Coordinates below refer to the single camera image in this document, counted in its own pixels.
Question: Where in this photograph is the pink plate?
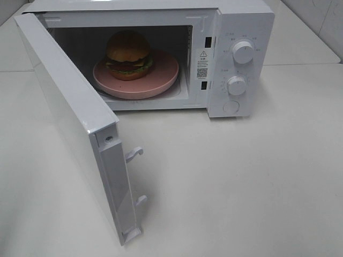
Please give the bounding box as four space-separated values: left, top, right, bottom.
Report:
93 49 179 100

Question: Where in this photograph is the round white door release button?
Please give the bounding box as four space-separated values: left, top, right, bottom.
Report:
223 101 240 116

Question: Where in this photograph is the white microwave knob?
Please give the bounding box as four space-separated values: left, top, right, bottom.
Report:
227 76 247 96
232 40 254 64

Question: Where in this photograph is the white microwave door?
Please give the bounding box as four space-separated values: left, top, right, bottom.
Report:
15 13 147 245

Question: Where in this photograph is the burger with lettuce and tomato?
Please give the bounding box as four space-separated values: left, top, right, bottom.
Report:
106 30 153 81

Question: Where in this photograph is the white microwave oven body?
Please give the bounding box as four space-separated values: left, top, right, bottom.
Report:
22 1 274 117

